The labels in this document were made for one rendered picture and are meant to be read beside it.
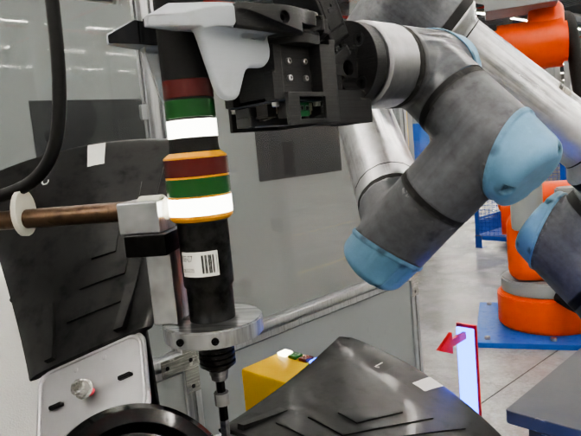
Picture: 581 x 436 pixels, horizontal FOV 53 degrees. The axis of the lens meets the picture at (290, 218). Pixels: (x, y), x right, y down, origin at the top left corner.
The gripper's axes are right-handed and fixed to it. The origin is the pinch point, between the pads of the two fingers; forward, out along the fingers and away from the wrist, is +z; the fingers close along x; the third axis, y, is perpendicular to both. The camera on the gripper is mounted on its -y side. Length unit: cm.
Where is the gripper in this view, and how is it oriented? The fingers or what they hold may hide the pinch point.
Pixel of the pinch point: (143, 20)
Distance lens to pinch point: 40.1
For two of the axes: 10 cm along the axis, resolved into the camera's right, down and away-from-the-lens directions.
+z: -7.3, 1.4, -6.7
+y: 0.9, 9.9, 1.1
